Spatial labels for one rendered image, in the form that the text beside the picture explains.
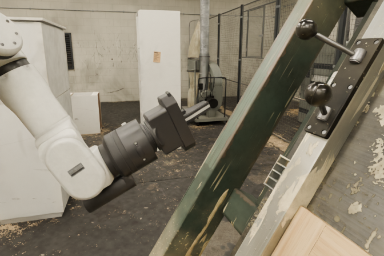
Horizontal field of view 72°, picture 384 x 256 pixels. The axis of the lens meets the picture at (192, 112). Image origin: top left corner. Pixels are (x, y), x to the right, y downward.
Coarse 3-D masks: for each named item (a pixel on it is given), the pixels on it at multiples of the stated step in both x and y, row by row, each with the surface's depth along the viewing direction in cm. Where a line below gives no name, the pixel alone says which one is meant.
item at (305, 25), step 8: (304, 24) 47; (312, 24) 47; (296, 32) 49; (304, 32) 47; (312, 32) 47; (304, 40) 49; (320, 40) 48; (328, 40) 48; (336, 48) 48; (344, 48) 47; (360, 48) 47; (352, 56) 47; (360, 56) 47
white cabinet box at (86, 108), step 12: (72, 96) 471; (84, 96) 476; (96, 96) 481; (72, 108) 476; (84, 108) 481; (96, 108) 486; (84, 120) 485; (96, 120) 491; (84, 132) 490; (96, 132) 495
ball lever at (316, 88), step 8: (312, 88) 38; (320, 88) 38; (328, 88) 38; (304, 96) 40; (312, 96) 38; (320, 96) 37; (328, 96) 37; (312, 104) 39; (320, 104) 38; (320, 112) 47; (328, 112) 47; (320, 120) 48
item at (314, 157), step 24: (360, 96) 46; (312, 144) 48; (336, 144) 47; (288, 168) 50; (312, 168) 46; (288, 192) 47; (312, 192) 47; (264, 216) 49; (288, 216) 46; (264, 240) 47
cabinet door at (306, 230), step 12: (300, 216) 46; (312, 216) 44; (288, 228) 46; (300, 228) 45; (312, 228) 43; (324, 228) 41; (288, 240) 45; (300, 240) 44; (312, 240) 42; (324, 240) 41; (336, 240) 39; (348, 240) 38; (276, 252) 46; (288, 252) 44; (300, 252) 43; (312, 252) 41; (324, 252) 40; (336, 252) 38; (348, 252) 37; (360, 252) 36
